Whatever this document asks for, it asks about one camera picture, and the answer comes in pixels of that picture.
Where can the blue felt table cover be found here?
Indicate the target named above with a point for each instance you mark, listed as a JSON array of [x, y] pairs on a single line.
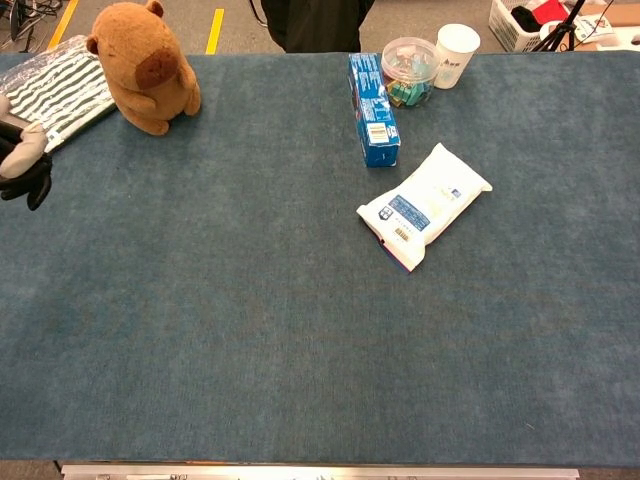
[[300, 300]]

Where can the white wet wipes pack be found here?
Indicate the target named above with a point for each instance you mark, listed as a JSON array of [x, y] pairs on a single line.
[[425, 205]]

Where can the blue toothpaste box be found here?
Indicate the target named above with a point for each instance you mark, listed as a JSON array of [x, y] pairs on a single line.
[[374, 107]]

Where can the clear jar of binder clips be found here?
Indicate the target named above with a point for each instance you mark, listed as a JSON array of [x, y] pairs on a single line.
[[411, 70]]

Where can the person in black clothes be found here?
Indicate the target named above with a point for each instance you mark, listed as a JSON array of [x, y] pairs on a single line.
[[315, 22]]

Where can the white plastic cup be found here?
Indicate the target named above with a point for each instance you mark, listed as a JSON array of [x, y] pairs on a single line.
[[454, 55]]

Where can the brown capybara plush toy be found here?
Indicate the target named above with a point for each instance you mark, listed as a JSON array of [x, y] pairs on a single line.
[[145, 70]]

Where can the white plastic basket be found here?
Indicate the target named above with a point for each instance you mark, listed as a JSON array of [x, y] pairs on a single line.
[[525, 22]]

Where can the striped cloth in plastic bag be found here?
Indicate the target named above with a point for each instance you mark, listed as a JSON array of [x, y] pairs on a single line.
[[60, 92]]

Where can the black tripod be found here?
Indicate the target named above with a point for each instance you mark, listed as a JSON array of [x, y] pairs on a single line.
[[562, 30]]

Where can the cardboard box with printed bag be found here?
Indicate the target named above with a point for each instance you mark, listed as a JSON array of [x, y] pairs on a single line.
[[607, 22]]

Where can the aluminium table edge rail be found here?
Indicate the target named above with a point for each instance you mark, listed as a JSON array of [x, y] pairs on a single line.
[[320, 472]]

